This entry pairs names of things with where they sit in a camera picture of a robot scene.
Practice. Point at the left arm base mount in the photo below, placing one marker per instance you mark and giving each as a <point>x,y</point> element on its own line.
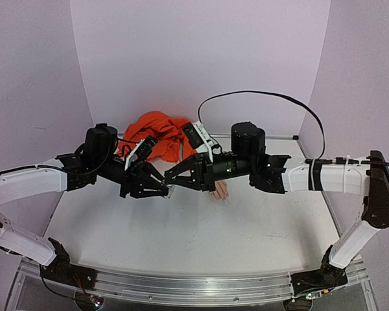
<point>61,270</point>

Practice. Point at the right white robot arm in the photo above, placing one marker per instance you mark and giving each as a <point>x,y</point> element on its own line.
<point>367,177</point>

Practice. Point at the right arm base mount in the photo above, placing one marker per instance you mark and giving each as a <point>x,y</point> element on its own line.
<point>326,277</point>

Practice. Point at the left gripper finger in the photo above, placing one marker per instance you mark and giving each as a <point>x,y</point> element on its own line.
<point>141,191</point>
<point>151,176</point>

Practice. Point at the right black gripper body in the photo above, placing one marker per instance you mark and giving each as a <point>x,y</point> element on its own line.
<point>208,175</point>

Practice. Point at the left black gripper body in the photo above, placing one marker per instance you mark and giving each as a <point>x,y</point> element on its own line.
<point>129,179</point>

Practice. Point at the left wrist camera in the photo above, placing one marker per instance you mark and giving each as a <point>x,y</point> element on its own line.
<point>142,150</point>

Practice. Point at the mannequin hand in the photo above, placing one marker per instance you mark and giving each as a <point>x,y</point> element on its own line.
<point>221,193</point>

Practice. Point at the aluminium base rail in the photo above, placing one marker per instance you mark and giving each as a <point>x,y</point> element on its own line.
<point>194,291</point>

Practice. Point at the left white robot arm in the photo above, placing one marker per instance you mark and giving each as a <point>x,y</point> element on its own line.
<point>94,158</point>

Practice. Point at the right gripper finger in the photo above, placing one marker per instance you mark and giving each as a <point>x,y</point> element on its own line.
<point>185,181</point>
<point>187,170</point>

